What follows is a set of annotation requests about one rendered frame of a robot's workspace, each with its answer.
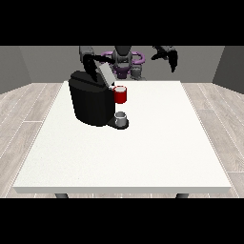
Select grey robot trunk purple rings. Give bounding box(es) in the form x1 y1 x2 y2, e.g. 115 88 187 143
101 46 148 81

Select small grey coffee pod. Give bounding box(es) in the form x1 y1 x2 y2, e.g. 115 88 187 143
130 65 143 80

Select black coffee machine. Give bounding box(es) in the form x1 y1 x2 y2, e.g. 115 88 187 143
68 70 130 130

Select red pod holder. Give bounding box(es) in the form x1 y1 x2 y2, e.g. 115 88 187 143
112 85 129 105

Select pale grey machine lid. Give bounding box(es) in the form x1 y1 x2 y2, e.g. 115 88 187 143
96 62 116 88

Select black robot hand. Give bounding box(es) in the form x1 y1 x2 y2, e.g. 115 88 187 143
150 46 179 73
82 52 114 83

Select small grey cup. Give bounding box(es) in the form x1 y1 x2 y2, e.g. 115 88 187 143
114 111 128 127

